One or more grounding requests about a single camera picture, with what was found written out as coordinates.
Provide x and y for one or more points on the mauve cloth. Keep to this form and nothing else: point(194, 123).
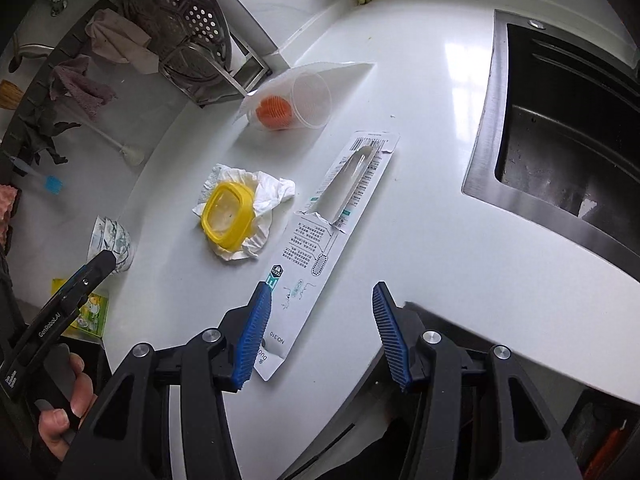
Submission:
point(82, 85)

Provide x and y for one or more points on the orange ribbed object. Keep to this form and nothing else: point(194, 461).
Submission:
point(272, 112)

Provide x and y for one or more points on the pale pink cloth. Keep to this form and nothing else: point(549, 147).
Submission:
point(117, 37)

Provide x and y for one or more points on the round perforated steamer plate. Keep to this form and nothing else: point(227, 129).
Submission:
point(175, 10)

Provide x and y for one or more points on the metal plate stand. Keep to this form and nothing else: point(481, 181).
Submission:
point(240, 77)

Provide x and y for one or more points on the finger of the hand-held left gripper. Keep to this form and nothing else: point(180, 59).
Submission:
point(102, 264)

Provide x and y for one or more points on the toothbrush package card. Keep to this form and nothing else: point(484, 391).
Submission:
point(330, 240)

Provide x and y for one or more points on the chrome angle valve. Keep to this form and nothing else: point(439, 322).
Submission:
point(56, 2)

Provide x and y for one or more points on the white tissue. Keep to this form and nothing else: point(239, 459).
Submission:
point(272, 192)

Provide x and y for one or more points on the black sink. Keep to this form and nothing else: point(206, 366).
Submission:
point(565, 125)

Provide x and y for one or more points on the dark wall hook rack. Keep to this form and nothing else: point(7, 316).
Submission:
point(30, 105)

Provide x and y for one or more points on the blue silicone brush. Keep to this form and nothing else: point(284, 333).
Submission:
point(52, 184)

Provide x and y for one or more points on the clear plastic cup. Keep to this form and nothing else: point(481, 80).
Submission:
point(312, 102)

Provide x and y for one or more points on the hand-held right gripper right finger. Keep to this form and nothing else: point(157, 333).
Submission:
point(395, 340)

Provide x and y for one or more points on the yellow lidded container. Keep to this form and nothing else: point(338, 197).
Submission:
point(227, 217)

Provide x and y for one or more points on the stacked patterned bowls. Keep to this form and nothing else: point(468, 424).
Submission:
point(112, 240)

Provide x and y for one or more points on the white cutting board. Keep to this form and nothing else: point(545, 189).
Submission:
point(250, 5)

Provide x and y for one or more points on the yellow green pouch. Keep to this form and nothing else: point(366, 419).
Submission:
point(92, 312)

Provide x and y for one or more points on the dark grey cloth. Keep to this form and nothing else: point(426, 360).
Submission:
point(45, 132)

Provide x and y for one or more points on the person's left hand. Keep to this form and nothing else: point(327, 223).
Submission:
point(82, 387)

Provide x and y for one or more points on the pink striped cloth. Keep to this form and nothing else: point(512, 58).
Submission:
point(6, 202)

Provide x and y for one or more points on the white bottle brush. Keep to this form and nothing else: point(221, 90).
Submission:
point(131, 155)

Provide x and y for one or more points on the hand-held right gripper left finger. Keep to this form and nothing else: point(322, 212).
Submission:
point(252, 340)

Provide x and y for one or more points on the brown wooden utensil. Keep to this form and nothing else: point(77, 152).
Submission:
point(10, 94)

